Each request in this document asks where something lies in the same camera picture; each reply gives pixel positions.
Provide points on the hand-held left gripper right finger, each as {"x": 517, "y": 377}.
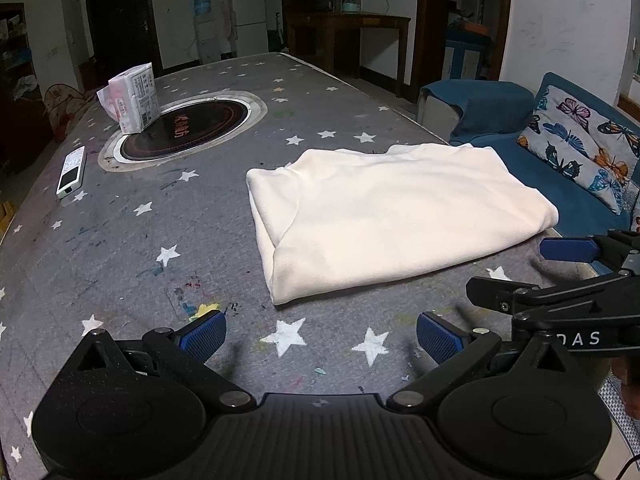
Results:
{"x": 440, "y": 336}

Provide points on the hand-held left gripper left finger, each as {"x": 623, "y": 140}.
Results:
{"x": 202, "y": 336}

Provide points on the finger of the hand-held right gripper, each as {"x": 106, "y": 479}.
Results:
{"x": 500, "y": 295}
{"x": 567, "y": 250}

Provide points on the cream garment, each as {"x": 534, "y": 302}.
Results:
{"x": 390, "y": 215}

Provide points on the person's right hand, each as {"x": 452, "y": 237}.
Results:
{"x": 625, "y": 375}

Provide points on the grey star-printed tablecloth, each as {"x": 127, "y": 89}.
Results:
{"x": 125, "y": 260}

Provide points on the butterfly-printed cushion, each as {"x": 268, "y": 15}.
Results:
{"x": 575, "y": 140}

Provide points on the blue sofa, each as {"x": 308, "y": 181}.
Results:
{"x": 500, "y": 105}

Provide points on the window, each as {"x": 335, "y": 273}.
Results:
{"x": 631, "y": 80}

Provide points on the white remote control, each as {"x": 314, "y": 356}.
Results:
{"x": 70, "y": 172}

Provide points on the round black inset cooktop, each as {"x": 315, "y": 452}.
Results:
{"x": 200, "y": 120}

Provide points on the blue cabinet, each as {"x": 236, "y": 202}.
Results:
{"x": 467, "y": 52}

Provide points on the yellow object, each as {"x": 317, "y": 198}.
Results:
{"x": 7, "y": 217}

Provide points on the white tissue pack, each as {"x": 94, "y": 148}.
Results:
{"x": 132, "y": 100}

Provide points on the white water dispenser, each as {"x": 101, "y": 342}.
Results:
{"x": 207, "y": 42}

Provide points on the dark wooden side table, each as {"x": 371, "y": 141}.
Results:
{"x": 350, "y": 21}

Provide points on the wooden shelf with clutter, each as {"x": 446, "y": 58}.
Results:
{"x": 17, "y": 75}

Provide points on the white refrigerator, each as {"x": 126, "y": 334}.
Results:
{"x": 249, "y": 15}

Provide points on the dark wooden door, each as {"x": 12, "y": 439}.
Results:
{"x": 122, "y": 20}

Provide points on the glass jar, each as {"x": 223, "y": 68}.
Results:
{"x": 351, "y": 2}

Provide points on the blue water bottle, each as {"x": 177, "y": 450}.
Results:
{"x": 202, "y": 4}

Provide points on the dark wooden door frame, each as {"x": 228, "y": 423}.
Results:
{"x": 430, "y": 15}

